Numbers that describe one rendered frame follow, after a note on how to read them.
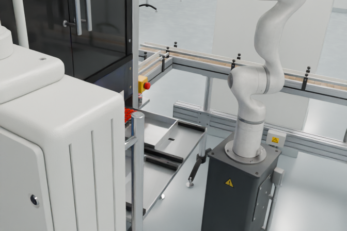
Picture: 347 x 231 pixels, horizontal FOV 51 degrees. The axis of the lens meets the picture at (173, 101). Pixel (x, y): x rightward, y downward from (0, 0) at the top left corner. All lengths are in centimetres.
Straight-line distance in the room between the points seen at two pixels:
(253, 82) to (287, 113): 171
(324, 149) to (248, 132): 108
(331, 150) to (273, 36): 134
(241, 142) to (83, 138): 115
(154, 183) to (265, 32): 71
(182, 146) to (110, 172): 105
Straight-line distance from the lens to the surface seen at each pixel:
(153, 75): 232
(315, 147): 262
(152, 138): 171
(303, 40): 294
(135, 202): 80
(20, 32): 110
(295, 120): 319
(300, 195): 296
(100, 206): 67
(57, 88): 64
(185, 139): 172
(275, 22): 140
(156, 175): 150
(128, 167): 153
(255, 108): 154
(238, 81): 147
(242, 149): 165
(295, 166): 325
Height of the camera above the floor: 182
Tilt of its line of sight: 27 degrees down
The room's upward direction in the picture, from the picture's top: 3 degrees clockwise
